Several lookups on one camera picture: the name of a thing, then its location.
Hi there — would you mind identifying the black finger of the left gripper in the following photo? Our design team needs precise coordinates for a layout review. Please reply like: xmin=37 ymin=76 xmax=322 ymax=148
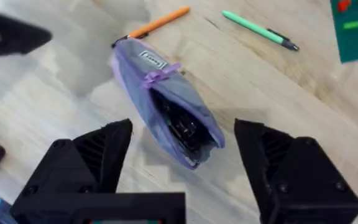
xmin=0 ymin=7 xmax=53 ymax=58

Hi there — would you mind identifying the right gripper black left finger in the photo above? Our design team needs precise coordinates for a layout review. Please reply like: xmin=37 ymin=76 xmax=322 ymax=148
xmin=19 ymin=118 xmax=134 ymax=196

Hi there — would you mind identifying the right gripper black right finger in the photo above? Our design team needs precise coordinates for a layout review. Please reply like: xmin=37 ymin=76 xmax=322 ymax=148
xmin=234 ymin=118 xmax=358 ymax=224

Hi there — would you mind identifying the purple grey zip bag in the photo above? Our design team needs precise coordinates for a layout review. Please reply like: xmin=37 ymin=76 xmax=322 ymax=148
xmin=108 ymin=37 xmax=226 ymax=170

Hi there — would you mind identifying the orange pen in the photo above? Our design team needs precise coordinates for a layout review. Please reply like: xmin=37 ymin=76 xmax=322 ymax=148
xmin=111 ymin=6 xmax=191 ymax=49

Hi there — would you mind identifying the green pen with black clip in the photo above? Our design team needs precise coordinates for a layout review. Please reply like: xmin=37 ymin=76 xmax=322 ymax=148
xmin=221 ymin=10 xmax=300 ymax=52

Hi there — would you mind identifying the green board with toy blocks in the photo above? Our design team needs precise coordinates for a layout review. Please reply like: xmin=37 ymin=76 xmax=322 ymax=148
xmin=330 ymin=0 xmax=358 ymax=64

